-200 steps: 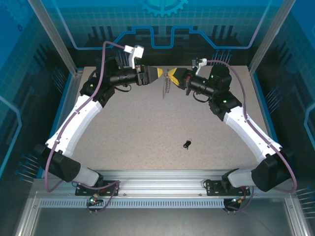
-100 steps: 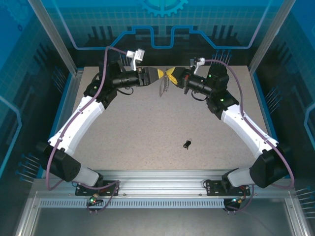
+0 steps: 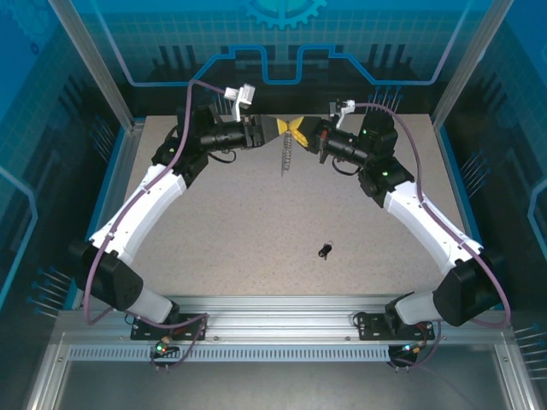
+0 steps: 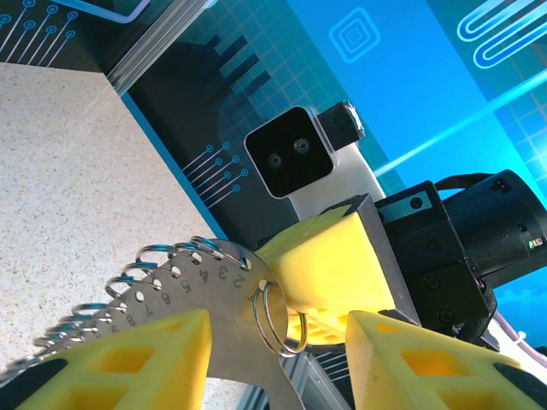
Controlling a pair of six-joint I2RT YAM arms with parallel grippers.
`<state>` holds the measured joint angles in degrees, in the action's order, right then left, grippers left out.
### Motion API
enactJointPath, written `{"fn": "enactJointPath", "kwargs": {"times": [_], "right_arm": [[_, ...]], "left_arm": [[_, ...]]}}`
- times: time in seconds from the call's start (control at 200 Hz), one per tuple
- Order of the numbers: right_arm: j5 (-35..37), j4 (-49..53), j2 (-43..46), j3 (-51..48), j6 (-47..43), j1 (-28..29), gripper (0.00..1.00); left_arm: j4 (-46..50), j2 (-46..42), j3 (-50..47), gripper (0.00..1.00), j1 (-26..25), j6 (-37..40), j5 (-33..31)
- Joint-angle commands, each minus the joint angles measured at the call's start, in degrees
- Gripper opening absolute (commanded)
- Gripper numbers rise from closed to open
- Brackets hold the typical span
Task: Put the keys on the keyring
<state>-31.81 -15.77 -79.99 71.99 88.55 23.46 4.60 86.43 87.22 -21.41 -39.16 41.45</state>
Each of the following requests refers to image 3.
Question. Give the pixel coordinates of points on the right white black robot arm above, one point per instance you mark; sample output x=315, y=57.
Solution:
x=419, y=218

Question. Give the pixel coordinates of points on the small black key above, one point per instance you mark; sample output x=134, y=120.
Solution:
x=325, y=250

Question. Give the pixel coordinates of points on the aluminium side rail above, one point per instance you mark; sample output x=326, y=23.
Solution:
x=127, y=162

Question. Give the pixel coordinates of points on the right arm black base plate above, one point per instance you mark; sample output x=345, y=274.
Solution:
x=369, y=329

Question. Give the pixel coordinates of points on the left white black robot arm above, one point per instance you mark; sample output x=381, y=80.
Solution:
x=141, y=205

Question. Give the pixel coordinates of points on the grey metal panel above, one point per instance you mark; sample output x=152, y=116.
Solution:
x=278, y=384

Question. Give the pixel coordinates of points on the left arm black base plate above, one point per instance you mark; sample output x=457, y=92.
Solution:
x=141, y=331

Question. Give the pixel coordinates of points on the aluminium frame post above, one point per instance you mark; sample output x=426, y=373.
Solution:
x=470, y=60
x=92, y=64

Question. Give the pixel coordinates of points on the aluminium mounting rail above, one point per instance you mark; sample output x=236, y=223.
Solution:
x=278, y=320

